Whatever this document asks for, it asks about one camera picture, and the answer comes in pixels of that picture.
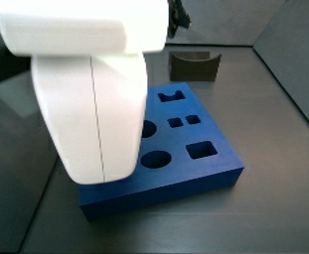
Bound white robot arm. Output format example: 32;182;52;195
0;0;168;185

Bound black cable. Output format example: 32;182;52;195
166;0;192;39

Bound dark grey curved fixture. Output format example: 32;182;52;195
168;52;222;81

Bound blue foam shape board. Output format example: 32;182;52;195
79;83;243;220

